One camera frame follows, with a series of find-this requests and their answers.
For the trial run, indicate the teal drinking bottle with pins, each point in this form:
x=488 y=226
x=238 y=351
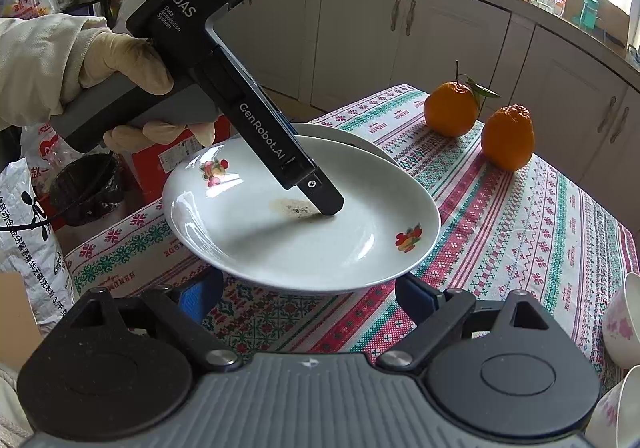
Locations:
x=589 y=10

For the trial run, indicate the person's left forearm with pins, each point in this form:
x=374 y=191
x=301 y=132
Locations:
x=35 y=62

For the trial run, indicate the black trash bin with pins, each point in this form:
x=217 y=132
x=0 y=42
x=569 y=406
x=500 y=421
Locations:
x=85 y=188

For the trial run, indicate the cream jacket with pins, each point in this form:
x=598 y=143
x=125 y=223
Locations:
x=10 y=408

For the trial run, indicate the patterned red green tablecloth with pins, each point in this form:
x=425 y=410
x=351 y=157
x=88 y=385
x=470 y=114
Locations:
x=500 y=238

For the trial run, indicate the brown cardboard box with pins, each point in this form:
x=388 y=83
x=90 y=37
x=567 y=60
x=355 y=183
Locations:
x=17 y=318

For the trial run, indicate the stained white fruit-print plate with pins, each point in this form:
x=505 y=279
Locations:
x=300 y=248

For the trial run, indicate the brown cardboard sheet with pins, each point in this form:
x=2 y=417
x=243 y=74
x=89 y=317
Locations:
x=612 y=12

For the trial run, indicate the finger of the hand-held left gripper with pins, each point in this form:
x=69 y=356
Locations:
x=325 y=198

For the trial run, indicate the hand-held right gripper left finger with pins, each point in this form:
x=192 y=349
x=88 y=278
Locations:
x=197 y=295

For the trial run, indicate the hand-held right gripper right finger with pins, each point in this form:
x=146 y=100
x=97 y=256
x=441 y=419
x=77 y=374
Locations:
x=417 y=295

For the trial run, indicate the white printed rice sack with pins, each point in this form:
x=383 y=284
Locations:
x=30 y=248

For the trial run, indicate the orange with green leaf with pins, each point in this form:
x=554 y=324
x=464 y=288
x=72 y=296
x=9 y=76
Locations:
x=450 y=110

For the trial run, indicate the white kitchen cabinets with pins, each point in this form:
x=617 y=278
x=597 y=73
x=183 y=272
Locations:
x=360 y=37

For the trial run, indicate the white plate with fruit print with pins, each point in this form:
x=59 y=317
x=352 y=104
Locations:
x=345 y=133

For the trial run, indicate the person's left hand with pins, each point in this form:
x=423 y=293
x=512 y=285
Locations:
x=120 y=62

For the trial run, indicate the white bowl with pink flowers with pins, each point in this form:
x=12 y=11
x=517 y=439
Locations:
x=620 y=408
x=622 y=328

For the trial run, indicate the glass pitcher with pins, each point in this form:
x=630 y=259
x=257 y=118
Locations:
x=550 y=2

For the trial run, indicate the red carton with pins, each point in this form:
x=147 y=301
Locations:
x=155 y=162

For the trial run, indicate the leafless orange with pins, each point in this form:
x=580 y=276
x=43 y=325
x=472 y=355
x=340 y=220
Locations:
x=507 y=137

